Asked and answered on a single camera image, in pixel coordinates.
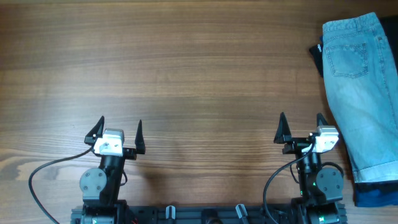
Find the light blue denim shorts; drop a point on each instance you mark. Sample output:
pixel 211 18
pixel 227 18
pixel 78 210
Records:
pixel 360 78

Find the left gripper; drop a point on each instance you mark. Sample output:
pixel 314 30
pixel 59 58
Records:
pixel 130 153

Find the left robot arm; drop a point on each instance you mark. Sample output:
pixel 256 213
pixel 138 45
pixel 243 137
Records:
pixel 100 186

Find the dark blue folded garment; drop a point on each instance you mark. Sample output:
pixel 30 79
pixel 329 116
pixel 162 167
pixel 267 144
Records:
pixel 375 194

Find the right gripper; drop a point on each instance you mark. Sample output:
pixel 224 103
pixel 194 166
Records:
pixel 283 134

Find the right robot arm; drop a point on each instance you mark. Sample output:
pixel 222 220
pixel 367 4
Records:
pixel 321 183

